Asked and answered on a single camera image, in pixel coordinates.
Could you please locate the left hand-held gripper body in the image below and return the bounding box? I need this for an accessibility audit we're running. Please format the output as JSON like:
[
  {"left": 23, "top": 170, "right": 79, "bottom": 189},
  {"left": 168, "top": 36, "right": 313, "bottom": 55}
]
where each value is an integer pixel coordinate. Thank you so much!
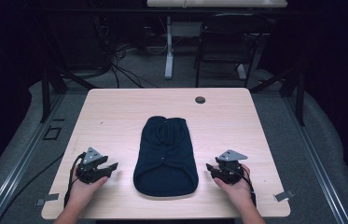
[{"left": 75, "top": 147, "right": 110, "bottom": 185}]

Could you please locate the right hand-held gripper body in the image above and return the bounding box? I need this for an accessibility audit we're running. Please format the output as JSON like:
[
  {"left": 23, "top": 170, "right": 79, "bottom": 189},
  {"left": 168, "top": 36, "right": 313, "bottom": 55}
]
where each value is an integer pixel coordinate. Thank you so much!
[{"left": 214, "top": 149, "right": 248, "bottom": 186}]

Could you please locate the person's right hand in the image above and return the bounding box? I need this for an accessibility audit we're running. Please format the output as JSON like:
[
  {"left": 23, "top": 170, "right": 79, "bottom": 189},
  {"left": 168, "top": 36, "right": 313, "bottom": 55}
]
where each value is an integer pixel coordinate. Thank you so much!
[{"left": 213, "top": 163, "right": 256, "bottom": 209}]

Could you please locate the person's left hand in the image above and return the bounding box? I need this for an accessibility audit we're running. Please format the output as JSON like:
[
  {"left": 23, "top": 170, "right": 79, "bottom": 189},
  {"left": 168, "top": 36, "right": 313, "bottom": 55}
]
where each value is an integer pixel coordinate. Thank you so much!
[{"left": 67, "top": 167, "right": 109, "bottom": 207}]

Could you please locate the dark navy pet garment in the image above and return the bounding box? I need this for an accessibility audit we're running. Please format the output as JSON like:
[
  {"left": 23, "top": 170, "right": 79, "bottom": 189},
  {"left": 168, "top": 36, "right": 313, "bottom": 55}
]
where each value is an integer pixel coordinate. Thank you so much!
[{"left": 132, "top": 115, "right": 200, "bottom": 198}]

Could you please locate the grey tape strip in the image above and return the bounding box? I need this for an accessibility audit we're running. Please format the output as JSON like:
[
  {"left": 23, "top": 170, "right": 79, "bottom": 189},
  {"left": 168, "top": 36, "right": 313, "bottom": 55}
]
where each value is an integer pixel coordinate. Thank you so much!
[
  {"left": 35, "top": 192, "right": 61, "bottom": 207},
  {"left": 272, "top": 189, "right": 296, "bottom": 203}
]

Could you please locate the black metal stand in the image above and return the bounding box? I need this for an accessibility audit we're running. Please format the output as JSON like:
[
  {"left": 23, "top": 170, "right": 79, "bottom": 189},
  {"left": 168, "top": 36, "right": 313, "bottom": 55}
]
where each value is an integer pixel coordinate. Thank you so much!
[
  {"left": 249, "top": 61, "right": 307, "bottom": 127},
  {"left": 38, "top": 61, "right": 99, "bottom": 123}
]

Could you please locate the black folding chair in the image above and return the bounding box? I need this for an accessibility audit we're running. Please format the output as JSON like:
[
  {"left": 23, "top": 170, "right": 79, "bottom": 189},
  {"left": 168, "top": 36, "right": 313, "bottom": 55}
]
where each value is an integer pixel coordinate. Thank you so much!
[{"left": 192, "top": 12, "right": 270, "bottom": 89}]

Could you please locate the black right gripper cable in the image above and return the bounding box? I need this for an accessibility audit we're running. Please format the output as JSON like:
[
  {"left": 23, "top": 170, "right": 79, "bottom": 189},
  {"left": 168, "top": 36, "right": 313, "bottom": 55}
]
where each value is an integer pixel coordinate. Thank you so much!
[{"left": 240, "top": 169, "right": 258, "bottom": 208}]

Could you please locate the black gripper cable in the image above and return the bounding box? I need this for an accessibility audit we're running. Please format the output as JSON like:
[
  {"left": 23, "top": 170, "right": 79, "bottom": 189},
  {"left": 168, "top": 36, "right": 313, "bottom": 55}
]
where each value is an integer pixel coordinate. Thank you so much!
[
  {"left": 240, "top": 169, "right": 258, "bottom": 208},
  {"left": 63, "top": 151, "right": 88, "bottom": 208}
]

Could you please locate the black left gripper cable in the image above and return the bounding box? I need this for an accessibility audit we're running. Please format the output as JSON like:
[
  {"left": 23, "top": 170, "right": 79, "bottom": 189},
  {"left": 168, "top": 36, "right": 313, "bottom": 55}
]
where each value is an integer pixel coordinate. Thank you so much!
[{"left": 63, "top": 151, "right": 88, "bottom": 208}]

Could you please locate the black floor cable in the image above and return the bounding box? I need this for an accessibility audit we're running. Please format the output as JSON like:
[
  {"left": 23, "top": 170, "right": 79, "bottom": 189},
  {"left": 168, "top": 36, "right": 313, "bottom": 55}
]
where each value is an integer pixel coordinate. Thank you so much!
[{"left": 0, "top": 153, "right": 65, "bottom": 224}]

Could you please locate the grey floor rail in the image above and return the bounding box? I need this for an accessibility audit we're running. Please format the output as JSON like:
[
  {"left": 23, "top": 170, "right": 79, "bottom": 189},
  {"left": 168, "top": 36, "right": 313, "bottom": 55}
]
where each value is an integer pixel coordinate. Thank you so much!
[
  {"left": 281, "top": 96, "right": 348, "bottom": 224},
  {"left": 0, "top": 92, "right": 67, "bottom": 224}
]

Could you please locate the bundle of black cables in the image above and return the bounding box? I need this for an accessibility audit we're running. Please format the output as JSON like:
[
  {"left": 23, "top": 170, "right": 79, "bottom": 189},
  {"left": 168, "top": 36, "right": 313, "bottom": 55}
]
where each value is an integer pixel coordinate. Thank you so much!
[{"left": 90, "top": 15, "right": 160, "bottom": 90}]

